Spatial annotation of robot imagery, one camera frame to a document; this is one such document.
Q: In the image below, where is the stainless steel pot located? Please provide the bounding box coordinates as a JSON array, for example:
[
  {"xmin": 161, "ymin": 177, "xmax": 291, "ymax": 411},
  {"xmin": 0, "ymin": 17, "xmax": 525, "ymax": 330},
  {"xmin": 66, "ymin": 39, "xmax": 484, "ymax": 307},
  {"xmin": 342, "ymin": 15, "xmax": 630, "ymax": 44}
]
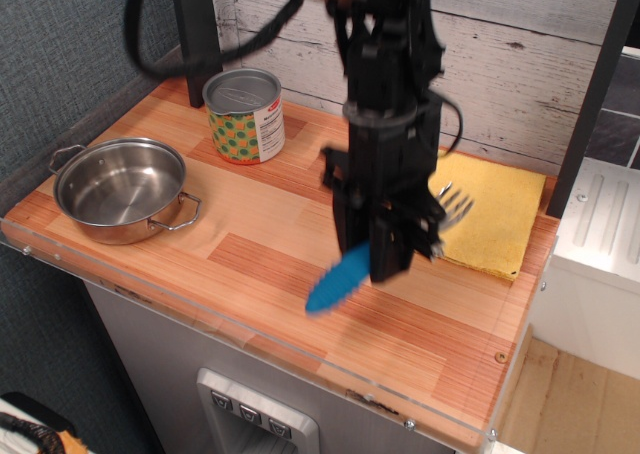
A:
[{"xmin": 49, "ymin": 138, "xmax": 202, "ymax": 245}]

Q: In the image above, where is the yellow cloth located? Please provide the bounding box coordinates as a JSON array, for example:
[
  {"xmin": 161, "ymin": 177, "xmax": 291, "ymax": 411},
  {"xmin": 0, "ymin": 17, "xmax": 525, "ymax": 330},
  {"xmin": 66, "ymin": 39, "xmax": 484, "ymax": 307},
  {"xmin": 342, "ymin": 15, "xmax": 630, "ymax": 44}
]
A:
[{"xmin": 429, "ymin": 154, "xmax": 546, "ymax": 281}]

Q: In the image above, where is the dark left frame post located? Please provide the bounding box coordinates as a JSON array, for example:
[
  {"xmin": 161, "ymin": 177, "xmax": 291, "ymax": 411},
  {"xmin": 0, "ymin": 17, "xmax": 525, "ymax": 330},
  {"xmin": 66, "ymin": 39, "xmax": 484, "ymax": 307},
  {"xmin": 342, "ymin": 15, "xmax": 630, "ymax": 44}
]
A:
[{"xmin": 173, "ymin": 0, "xmax": 223, "ymax": 108}]

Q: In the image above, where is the black orange object bottom left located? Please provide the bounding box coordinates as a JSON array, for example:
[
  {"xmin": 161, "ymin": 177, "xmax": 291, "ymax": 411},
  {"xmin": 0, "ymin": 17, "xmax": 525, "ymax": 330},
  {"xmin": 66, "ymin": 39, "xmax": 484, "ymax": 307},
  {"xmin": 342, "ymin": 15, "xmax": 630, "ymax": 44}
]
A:
[{"xmin": 1, "ymin": 392, "xmax": 91, "ymax": 453}]

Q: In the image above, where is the black braided cable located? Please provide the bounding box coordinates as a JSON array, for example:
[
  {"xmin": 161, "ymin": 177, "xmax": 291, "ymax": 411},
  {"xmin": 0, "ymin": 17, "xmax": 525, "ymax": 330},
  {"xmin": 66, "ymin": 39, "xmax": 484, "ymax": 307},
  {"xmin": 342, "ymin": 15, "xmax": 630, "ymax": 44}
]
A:
[{"xmin": 124, "ymin": 0, "xmax": 306, "ymax": 80}]

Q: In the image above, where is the blue handled metal fork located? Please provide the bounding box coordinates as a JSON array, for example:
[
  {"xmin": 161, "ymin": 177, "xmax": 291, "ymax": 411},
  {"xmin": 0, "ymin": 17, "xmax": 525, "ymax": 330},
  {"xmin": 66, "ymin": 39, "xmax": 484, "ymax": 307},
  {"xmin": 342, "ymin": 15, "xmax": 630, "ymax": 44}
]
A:
[{"xmin": 305, "ymin": 186, "xmax": 473, "ymax": 313}]

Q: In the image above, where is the dark right frame post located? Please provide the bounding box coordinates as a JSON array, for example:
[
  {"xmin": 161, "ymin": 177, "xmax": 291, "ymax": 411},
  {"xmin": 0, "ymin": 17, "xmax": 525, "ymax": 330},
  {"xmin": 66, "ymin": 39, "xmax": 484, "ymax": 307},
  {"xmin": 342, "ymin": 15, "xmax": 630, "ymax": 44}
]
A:
[{"xmin": 546, "ymin": 0, "xmax": 639, "ymax": 219}]

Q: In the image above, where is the dark frame post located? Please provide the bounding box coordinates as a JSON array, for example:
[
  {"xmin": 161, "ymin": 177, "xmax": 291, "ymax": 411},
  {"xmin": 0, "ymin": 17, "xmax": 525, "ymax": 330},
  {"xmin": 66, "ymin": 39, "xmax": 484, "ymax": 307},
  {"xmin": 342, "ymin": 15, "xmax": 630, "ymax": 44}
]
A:
[
  {"xmin": 173, "ymin": 0, "xmax": 223, "ymax": 108},
  {"xmin": 546, "ymin": 0, "xmax": 639, "ymax": 219}
]

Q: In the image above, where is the white toy sink unit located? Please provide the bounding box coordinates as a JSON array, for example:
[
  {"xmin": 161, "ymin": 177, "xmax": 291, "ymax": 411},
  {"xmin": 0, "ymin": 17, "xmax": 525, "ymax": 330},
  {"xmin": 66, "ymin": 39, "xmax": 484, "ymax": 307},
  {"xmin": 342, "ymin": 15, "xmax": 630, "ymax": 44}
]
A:
[{"xmin": 527, "ymin": 46, "xmax": 640, "ymax": 375}]

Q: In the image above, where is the food can green orange label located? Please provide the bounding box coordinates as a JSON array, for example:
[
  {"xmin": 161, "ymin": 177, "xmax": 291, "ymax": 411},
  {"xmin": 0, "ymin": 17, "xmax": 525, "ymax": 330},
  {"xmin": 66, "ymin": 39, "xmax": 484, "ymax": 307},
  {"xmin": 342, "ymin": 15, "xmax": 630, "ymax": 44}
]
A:
[{"xmin": 202, "ymin": 68, "xmax": 285, "ymax": 165}]

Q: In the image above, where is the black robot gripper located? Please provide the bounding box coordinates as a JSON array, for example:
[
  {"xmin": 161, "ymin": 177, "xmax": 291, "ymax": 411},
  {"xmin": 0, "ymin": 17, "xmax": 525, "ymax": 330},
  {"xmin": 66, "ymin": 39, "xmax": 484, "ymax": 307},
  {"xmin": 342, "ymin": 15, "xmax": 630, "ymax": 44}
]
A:
[{"xmin": 323, "ymin": 93, "xmax": 445, "ymax": 282}]

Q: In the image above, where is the silver toy cabinet front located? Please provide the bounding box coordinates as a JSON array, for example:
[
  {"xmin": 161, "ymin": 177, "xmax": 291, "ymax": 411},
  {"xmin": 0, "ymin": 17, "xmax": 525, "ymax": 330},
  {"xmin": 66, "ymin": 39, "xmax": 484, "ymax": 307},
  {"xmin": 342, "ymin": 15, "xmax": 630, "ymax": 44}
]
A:
[{"xmin": 86, "ymin": 283, "xmax": 451, "ymax": 453}]

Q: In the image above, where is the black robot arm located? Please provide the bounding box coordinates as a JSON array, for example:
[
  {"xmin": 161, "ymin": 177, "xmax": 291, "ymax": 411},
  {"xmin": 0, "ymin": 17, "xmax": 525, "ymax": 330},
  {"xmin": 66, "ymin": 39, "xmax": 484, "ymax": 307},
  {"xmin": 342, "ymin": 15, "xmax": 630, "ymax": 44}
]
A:
[{"xmin": 322, "ymin": 0, "xmax": 445, "ymax": 282}]

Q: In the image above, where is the clear acrylic edge guard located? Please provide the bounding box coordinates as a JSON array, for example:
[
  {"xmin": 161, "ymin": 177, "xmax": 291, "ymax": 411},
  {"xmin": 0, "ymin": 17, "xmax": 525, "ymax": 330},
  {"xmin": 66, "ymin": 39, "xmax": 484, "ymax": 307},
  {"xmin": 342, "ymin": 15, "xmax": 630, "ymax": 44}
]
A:
[{"xmin": 2, "ymin": 220, "xmax": 505, "ymax": 452}]

